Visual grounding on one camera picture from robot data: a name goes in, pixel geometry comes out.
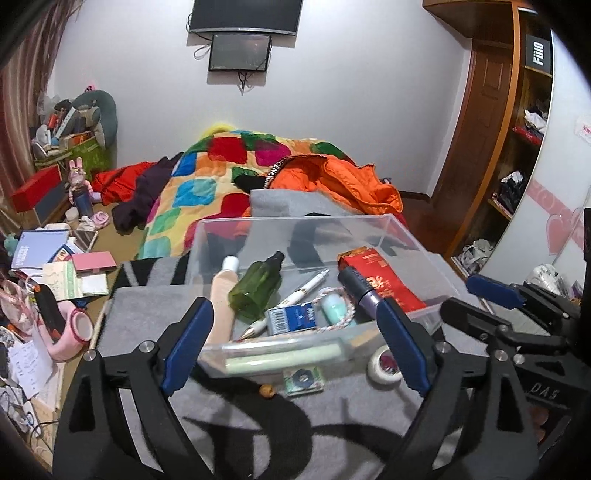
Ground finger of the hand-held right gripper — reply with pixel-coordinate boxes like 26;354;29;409
465;274;580;319
438;298;566;356

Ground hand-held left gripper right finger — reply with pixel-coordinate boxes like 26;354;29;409
375;296;541;480

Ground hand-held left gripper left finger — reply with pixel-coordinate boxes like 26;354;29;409
53;296;215;480

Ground beige cosmetic tube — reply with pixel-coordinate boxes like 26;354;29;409
210;255;241;343

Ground purple black handheld device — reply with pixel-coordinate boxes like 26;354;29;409
337;268;384;320

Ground teal cosmetic tube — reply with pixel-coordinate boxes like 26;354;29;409
321;293;357;328

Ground pale green tube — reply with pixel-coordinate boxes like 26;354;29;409
224;344;343;374

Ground clear plastic storage box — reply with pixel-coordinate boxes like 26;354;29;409
185;213;460;379

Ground blue small packet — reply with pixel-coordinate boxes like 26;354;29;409
265;301;319;336

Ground white pen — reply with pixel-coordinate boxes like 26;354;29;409
240;269;330;341

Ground white tape roll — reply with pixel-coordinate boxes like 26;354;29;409
367;345;404;384

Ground white plastic bag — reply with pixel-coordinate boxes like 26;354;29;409
526;264;571;296

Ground red flat carton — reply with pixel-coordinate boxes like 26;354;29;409
337;248;428;315

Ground green glass bottle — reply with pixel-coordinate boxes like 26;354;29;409
228;250;286;320

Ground small green disc packet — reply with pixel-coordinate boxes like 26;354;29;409
283;366;325;398

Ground wooden wardrobe shelf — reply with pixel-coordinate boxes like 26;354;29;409
422;0;555;278

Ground white sliding wardrobe door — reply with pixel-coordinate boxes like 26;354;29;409
485;28;591;298

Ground pink wallet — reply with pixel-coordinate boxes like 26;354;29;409
70;251;118;274

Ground pink round holder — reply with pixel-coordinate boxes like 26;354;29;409
46;307;95;361

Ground green white leaflet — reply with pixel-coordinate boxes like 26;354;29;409
44;261;110;301

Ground black handheld brush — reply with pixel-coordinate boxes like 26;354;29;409
34;285;68;344

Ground colourful patchwork quilt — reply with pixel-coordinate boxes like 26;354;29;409
136;122;407;260

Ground dark purple cloth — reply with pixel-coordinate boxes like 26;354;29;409
111;154;185;233

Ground wooden door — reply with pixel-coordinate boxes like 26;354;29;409
429;37;520;259

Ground small pink white shoes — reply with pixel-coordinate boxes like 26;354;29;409
76;210;112;232

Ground white paper sheets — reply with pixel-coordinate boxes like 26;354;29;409
7;339;54;400

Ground orange padded jacket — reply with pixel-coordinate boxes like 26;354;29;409
268;154;404;217

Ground red jacket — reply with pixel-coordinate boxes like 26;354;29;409
92;161;160;206

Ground blue book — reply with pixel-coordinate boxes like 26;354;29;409
10;231;70;271

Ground pink rabbit toy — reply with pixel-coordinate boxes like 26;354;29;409
67;157;94;195

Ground green gift bag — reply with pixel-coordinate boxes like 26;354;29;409
34;134;112;175

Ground red rectangular box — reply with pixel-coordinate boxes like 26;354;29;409
10;165;63;213

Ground grey green neck pillow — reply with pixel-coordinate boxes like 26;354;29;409
69;90;118;148

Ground black white-lettered box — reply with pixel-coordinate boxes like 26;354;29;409
524;33;554;77

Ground striped brown curtain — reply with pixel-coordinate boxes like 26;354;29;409
0;0;84;232

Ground small wall monitor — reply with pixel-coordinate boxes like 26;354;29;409
208;32;273;72

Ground wall television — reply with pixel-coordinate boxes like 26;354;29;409
188;0;304;37

